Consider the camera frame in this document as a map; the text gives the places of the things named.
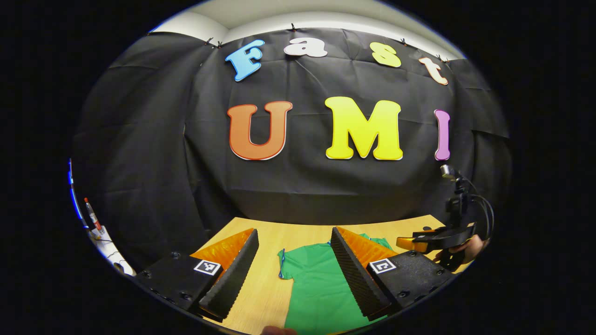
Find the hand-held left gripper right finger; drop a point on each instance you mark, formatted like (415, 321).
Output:
(354, 277)

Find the black backdrop cloth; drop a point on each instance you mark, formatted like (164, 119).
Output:
(326, 186)

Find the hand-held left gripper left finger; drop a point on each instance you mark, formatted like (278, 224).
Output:
(237, 274)

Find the red and white pen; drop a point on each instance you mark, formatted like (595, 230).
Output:
(93, 216)

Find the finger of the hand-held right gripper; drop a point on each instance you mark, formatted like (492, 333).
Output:
(442, 238)

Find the row of black cloth clips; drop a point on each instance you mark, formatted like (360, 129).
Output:
(293, 27)

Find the green T-shirt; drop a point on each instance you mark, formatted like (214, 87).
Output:
(316, 288)

